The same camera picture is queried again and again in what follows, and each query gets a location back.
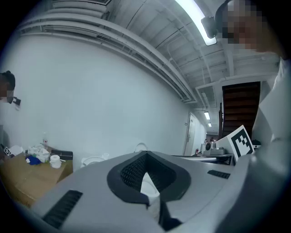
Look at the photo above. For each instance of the white door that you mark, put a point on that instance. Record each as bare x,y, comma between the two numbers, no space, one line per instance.
190,134

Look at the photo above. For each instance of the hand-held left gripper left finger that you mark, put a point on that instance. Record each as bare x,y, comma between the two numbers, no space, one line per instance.
118,182

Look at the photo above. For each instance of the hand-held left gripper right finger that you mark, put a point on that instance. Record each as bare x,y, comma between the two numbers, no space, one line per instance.
177,182

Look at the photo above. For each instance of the person's white shirt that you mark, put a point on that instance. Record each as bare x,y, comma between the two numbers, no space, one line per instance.
268,136

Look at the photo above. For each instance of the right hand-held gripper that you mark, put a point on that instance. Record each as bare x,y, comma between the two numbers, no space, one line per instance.
227,148

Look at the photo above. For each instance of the white ceiling pipe rack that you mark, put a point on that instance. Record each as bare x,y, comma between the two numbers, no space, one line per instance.
113,38

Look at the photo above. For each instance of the person's head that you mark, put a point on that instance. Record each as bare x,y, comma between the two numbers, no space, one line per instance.
245,25

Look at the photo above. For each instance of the pile of crumpled white paper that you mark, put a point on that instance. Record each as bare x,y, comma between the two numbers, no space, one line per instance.
39,152

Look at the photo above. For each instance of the white toilet with tank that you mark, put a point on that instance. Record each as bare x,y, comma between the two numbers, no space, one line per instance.
93,160

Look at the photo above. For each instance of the black head camera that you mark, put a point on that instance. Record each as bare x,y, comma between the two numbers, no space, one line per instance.
209,26

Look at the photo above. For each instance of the clear plastic bottle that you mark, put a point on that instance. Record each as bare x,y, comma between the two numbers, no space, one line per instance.
45,141

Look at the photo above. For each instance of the blue cloth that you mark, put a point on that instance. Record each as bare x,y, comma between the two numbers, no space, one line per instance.
33,160

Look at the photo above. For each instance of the black flat panel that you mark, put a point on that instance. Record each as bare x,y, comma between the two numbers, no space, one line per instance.
62,154

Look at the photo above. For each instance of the large cardboard box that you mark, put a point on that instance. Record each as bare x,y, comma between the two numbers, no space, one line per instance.
29,179

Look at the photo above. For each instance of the dark wooden staircase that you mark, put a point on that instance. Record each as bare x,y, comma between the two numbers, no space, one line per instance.
241,109

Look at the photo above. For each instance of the white toilet paper roll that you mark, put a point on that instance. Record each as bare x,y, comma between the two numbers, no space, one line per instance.
55,161

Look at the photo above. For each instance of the long ceiling light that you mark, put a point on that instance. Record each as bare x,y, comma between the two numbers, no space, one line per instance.
195,13

